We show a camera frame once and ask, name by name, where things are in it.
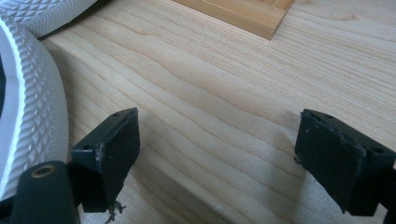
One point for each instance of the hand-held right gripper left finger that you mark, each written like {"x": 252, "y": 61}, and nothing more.
{"x": 115, "y": 146}

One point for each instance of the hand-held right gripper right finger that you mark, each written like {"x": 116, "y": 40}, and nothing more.
{"x": 330, "y": 155}

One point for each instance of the black white canvas sneaker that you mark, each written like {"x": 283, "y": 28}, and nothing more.
{"x": 37, "y": 109}
{"x": 53, "y": 15}

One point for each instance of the wooden shoe rack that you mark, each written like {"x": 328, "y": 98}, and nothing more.
{"x": 243, "y": 15}

